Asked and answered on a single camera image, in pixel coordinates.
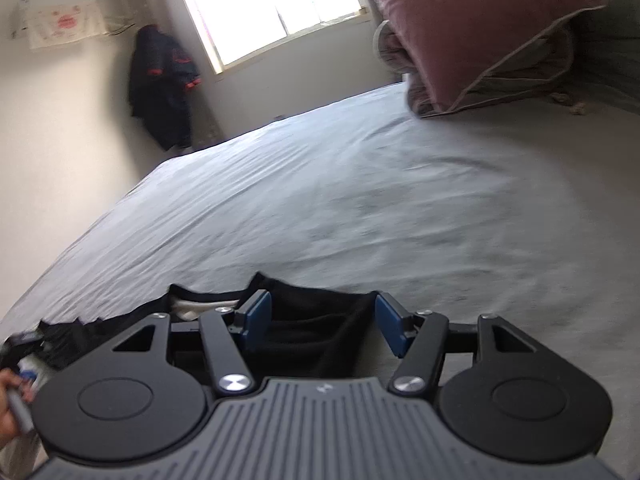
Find beige bear shirt black sleeves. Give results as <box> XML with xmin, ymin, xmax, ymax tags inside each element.
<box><xmin>1</xmin><ymin>273</ymin><xmax>378</xmax><ymax>382</ymax></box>

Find person's left hand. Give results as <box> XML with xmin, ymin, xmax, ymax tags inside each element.
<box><xmin>0</xmin><ymin>368</ymin><xmax>34</xmax><ymax>448</ymax></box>

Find light grey bed sheet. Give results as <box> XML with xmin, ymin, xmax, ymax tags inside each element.
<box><xmin>1</xmin><ymin>84</ymin><xmax>639</xmax><ymax>478</ymax></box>

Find dark jacket hanging in corner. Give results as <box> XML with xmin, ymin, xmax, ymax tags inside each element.
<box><xmin>128</xmin><ymin>25</ymin><xmax>201</xmax><ymax>153</ymax></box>

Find grey quilted blanket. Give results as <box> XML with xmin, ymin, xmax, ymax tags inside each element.
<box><xmin>570</xmin><ymin>0</ymin><xmax>639</xmax><ymax>114</ymax></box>

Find mauve pink pillow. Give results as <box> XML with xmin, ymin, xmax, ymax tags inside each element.
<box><xmin>373</xmin><ymin>0</ymin><xmax>604</xmax><ymax>118</ymax></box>

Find folded white pink quilt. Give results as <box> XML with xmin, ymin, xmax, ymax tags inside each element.
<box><xmin>372</xmin><ymin>19</ymin><xmax>576</xmax><ymax>118</ymax></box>

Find bright window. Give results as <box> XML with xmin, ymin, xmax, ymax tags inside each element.
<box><xmin>186</xmin><ymin>0</ymin><xmax>364</xmax><ymax>74</ymax></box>

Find white wall poster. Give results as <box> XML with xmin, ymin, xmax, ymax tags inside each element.
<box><xmin>11</xmin><ymin>0</ymin><xmax>108</xmax><ymax>51</ymax></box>

